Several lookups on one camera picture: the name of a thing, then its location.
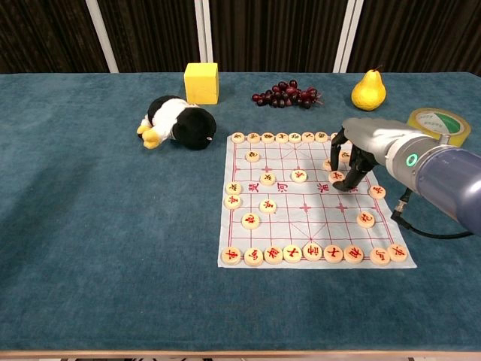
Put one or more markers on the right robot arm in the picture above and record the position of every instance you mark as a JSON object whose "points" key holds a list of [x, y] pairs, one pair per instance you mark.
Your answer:
{"points": [[451, 176]]}

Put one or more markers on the blue felt tablecloth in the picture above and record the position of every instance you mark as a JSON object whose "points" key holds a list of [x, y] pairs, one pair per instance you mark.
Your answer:
{"points": [[112, 263]]}

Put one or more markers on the dark slatted partition panel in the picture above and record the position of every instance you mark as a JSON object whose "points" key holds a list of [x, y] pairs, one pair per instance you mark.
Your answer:
{"points": [[150, 34], [278, 34], [45, 34], [421, 34]]}

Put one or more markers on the yellow pear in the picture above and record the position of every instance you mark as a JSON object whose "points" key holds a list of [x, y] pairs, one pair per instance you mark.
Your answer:
{"points": [[369, 94]]}

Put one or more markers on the dark red grape bunch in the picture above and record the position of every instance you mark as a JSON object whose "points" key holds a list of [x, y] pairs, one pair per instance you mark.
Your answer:
{"points": [[285, 96]]}

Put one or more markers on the yellow foam cube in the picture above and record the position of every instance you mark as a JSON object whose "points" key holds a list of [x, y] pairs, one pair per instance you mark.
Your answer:
{"points": [[201, 84]]}

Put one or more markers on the round wooden xiangqi piece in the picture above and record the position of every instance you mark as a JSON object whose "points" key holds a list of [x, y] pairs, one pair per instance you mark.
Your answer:
{"points": [[232, 201], [231, 255], [267, 178], [335, 175], [267, 205], [333, 135], [333, 253], [273, 254], [353, 254], [292, 253], [282, 138], [254, 257], [377, 192], [299, 175], [312, 251], [365, 219], [380, 256], [250, 220], [253, 138], [326, 164], [237, 137], [345, 156], [321, 137], [295, 137], [308, 136], [233, 187], [253, 155], [397, 252], [268, 137]]}

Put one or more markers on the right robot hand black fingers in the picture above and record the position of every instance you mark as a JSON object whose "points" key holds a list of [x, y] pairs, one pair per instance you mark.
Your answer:
{"points": [[370, 135]]}

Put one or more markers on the black white penguin plush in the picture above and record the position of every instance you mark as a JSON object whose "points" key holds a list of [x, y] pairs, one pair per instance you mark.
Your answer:
{"points": [[188, 129]]}

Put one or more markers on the yellow tape roll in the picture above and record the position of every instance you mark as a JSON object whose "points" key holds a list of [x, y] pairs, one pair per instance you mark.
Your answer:
{"points": [[421, 118]]}

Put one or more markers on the white xiangqi board sheet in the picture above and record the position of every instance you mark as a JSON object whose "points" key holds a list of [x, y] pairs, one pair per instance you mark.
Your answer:
{"points": [[300, 229]]}

